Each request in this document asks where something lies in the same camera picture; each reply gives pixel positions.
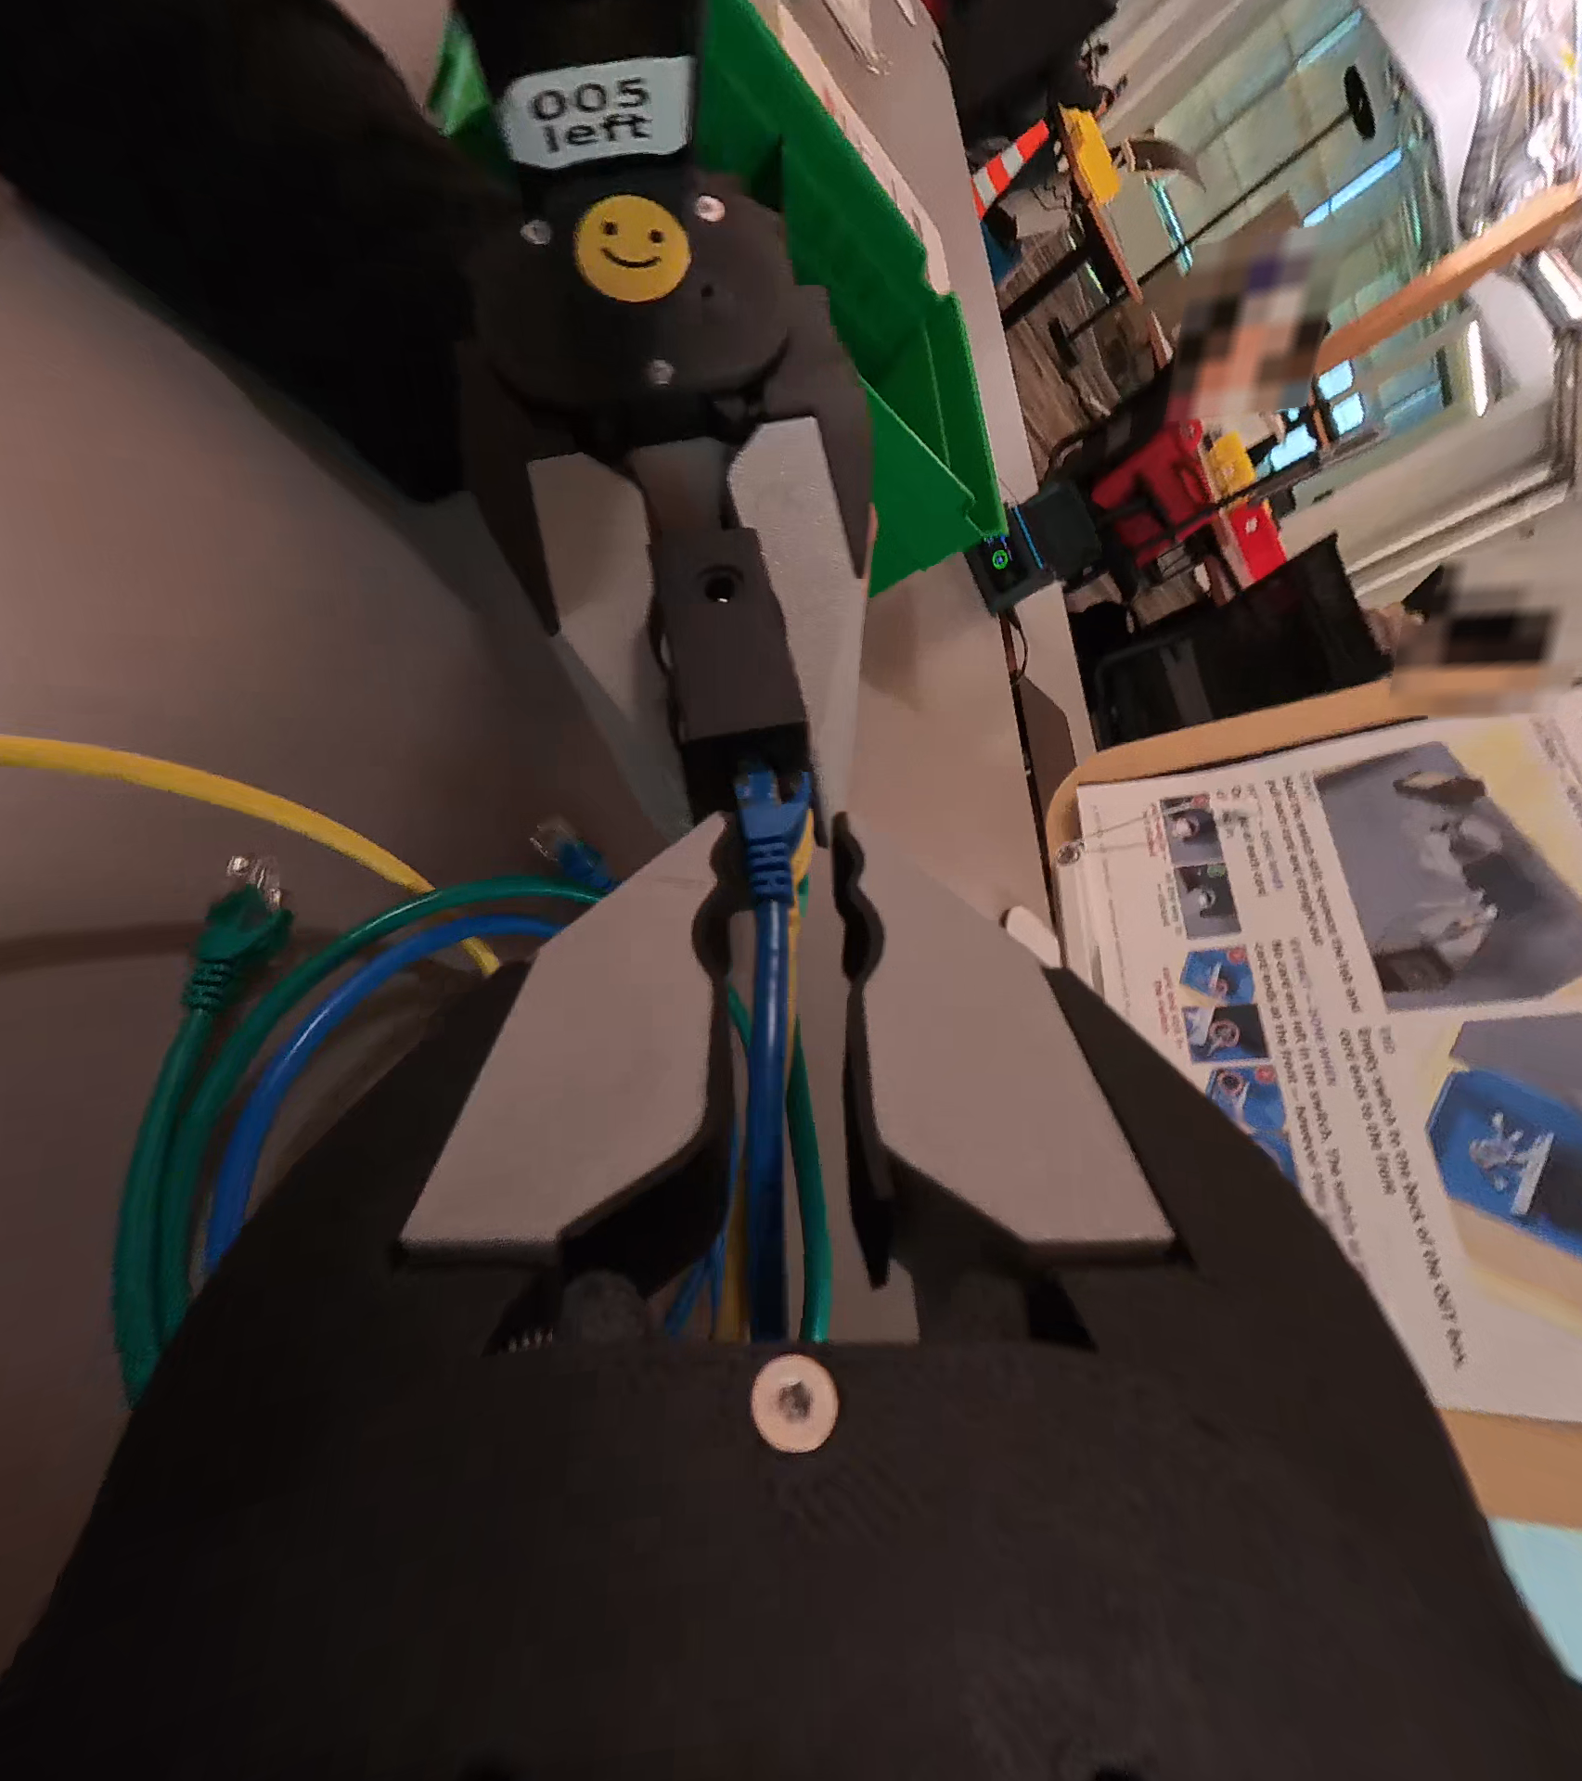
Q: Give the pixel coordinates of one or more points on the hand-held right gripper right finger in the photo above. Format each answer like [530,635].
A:
[1015,1102]

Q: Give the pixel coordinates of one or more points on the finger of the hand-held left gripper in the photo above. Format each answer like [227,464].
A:
[602,595]
[809,554]

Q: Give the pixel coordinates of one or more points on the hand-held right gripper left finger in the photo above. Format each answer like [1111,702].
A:
[571,1102]

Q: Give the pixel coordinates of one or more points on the black network switch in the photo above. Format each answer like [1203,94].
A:
[720,654]

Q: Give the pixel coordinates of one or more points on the green plastic bin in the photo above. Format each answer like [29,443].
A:
[874,279]

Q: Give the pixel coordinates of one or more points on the white display stand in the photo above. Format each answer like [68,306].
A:
[1033,935]

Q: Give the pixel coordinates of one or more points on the small black device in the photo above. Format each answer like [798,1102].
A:
[1033,551]

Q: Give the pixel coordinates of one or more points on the red storage bin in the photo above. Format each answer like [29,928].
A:
[1152,486]

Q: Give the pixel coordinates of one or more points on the orange traffic cone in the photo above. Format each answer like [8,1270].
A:
[1015,166]

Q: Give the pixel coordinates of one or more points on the printed instruction sheet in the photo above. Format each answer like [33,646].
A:
[1429,1044]

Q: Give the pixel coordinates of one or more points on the instruction sheet on stand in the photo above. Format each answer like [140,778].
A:
[1568,1473]

